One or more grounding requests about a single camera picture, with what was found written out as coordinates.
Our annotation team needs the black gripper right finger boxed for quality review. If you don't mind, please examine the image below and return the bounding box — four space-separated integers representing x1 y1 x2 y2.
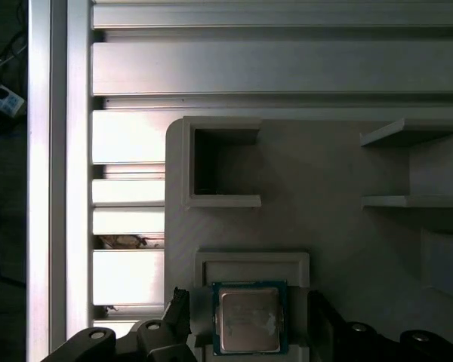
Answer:
308 290 453 362

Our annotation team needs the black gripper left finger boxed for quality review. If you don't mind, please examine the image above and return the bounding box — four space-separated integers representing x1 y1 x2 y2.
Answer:
41 287 199 362

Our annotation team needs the CPU with silver top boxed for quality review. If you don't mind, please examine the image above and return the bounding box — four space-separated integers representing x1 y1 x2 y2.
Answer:
211 278 290 356

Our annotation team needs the grey parts rack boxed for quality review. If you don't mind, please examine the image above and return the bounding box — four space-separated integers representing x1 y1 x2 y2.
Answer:
165 115 453 362

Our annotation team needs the white power strip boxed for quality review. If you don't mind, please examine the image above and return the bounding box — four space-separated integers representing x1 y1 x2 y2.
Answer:
0 81 26 118

